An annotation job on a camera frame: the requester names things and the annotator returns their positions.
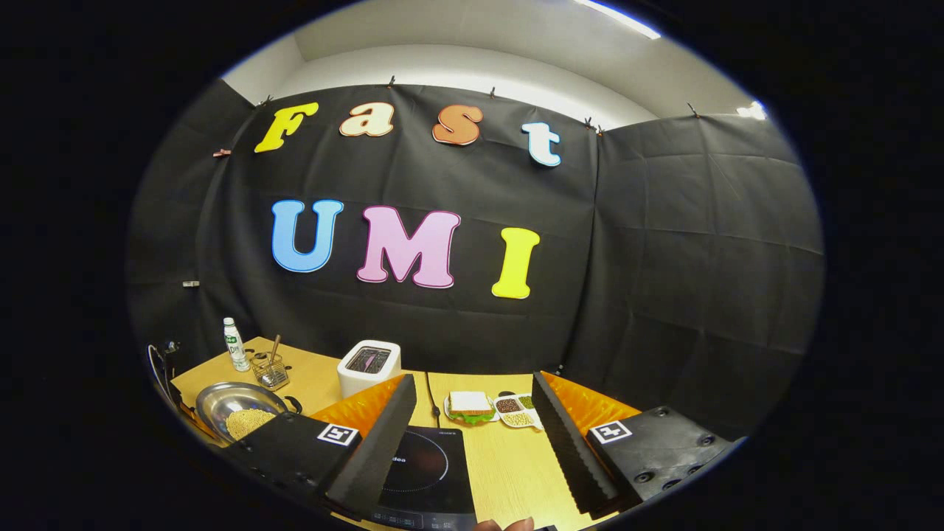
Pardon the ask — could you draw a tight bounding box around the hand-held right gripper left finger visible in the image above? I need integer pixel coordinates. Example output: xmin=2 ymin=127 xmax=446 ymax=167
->
xmin=221 ymin=374 xmax=418 ymax=521

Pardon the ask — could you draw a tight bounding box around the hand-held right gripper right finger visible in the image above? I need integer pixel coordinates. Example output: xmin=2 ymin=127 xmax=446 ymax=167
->
xmin=531 ymin=371 xmax=746 ymax=521

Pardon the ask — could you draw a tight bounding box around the steel pot with black handles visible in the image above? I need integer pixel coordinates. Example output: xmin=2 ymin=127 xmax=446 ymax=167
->
xmin=195 ymin=381 xmax=303 ymax=443

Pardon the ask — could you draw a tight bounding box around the pile of yellow soybeans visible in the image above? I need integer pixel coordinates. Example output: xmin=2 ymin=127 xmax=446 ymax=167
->
xmin=225 ymin=408 xmax=277 ymax=442

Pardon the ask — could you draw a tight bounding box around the black induction cooktop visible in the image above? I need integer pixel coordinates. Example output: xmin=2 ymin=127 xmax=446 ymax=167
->
xmin=372 ymin=426 xmax=479 ymax=531

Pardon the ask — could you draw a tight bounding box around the white divided dish of beans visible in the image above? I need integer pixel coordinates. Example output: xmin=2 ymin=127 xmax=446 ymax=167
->
xmin=493 ymin=394 xmax=545 ymax=431

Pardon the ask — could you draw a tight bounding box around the white toaster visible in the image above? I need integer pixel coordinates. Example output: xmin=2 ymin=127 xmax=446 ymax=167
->
xmin=337 ymin=340 xmax=403 ymax=400

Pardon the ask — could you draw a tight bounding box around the clear plastic bottle green label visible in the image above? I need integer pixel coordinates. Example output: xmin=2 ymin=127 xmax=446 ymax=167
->
xmin=223 ymin=317 xmax=251 ymax=372

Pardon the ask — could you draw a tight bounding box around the white sandwich plate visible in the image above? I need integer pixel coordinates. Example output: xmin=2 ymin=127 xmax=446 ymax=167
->
xmin=443 ymin=395 xmax=501 ymax=426

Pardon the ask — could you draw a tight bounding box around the wire mesh utensil basket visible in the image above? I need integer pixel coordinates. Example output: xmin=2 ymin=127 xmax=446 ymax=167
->
xmin=251 ymin=353 xmax=291 ymax=391

